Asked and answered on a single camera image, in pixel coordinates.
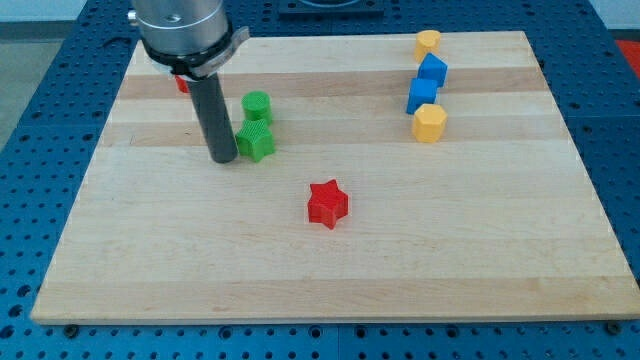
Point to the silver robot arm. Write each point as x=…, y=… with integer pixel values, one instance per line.
x=189, y=38

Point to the red block behind arm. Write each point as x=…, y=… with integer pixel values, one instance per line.
x=181, y=85

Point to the red star block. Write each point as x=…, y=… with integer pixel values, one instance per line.
x=327, y=203

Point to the green star block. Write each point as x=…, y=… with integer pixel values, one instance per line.
x=255, y=140

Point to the wooden board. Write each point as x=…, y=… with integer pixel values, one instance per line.
x=480, y=211

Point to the green cylinder block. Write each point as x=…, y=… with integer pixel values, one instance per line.
x=256, y=105

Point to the yellow hexagon block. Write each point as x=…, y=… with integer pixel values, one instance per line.
x=429, y=123

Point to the blue cube block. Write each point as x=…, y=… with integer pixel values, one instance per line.
x=421, y=91

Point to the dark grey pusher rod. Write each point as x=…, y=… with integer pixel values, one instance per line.
x=209, y=104

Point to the blue triangle block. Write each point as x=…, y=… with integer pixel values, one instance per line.
x=433, y=68

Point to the yellow cylinder block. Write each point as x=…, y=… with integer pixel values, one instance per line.
x=426, y=42

